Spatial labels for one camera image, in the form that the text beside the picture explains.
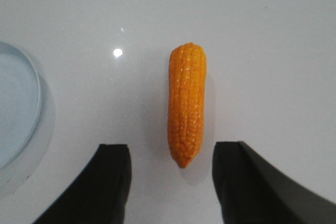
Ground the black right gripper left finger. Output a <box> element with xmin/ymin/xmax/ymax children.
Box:
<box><xmin>35</xmin><ymin>144</ymin><xmax>131</xmax><ymax>223</ymax></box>

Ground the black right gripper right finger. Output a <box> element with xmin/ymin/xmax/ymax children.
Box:
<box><xmin>212</xmin><ymin>141</ymin><xmax>335</xmax><ymax>223</ymax></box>

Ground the light blue round plate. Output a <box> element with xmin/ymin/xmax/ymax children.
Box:
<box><xmin>1</xmin><ymin>42</ymin><xmax>41</xmax><ymax>168</ymax></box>

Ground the orange corn cob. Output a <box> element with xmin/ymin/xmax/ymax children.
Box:
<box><xmin>167</xmin><ymin>42</ymin><xmax>207</xmax><ymax>168</ymax></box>

